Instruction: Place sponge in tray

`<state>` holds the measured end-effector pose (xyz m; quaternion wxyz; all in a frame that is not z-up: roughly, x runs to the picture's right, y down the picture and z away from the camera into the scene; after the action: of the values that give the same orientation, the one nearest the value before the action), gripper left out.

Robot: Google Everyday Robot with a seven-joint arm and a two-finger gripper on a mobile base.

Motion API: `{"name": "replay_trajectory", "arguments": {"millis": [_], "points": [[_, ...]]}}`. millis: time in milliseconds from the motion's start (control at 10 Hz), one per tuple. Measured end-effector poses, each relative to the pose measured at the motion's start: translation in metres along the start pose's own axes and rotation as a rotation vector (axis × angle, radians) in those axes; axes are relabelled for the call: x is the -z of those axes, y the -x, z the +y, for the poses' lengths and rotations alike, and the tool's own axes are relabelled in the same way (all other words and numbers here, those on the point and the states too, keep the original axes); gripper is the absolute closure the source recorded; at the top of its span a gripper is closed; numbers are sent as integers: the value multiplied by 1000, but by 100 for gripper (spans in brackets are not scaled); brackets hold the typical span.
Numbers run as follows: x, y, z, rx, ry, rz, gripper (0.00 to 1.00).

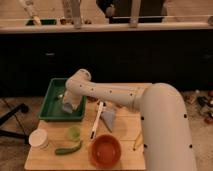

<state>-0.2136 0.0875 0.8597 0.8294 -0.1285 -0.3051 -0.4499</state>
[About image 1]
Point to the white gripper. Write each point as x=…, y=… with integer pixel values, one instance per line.
x=70, y=101

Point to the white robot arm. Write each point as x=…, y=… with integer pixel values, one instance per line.
x=165, y=126

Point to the green plastic tray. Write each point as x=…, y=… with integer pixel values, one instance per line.
x=51, y=110

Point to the black chair base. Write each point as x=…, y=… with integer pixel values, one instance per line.
x=23, y=108

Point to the white paper cup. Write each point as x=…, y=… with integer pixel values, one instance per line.
x=39, y=139

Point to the green cucumber toy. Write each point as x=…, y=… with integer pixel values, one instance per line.
x=70, y=150

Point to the orange plastic bowl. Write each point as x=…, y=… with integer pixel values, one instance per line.
x=104, y=152

